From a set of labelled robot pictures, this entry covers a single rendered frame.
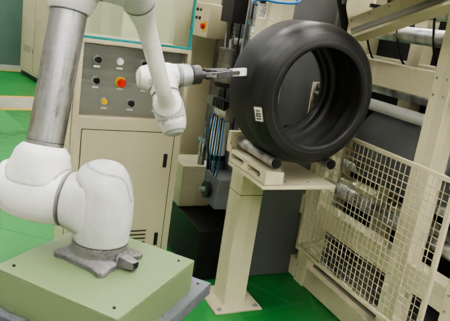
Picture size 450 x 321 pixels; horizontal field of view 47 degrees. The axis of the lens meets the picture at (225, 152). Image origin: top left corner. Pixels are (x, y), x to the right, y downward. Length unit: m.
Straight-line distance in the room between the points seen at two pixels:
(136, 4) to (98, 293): 0.78
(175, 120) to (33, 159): 0.59
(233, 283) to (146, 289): 1.44
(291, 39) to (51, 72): 0.99
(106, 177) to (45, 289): 0.31
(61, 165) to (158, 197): 1.38
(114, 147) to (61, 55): 1.22
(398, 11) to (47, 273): 1.70
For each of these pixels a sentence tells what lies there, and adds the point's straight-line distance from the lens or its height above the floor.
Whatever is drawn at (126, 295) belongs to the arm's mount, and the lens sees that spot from 1.37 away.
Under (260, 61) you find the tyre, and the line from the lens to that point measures 2.08.
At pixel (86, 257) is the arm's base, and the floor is 0.78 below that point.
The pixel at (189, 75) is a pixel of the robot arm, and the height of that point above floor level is 1.22.
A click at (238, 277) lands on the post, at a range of 2.80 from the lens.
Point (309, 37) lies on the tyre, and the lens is 2.12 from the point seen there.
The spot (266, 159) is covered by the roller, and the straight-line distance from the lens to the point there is 2.21.
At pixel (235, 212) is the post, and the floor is 0.52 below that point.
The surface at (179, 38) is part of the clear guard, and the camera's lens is 2.68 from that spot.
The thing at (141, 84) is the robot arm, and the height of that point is 1.17.
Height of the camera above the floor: 1.45
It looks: 14 degrees down
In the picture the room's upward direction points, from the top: 9 degrees clockwise
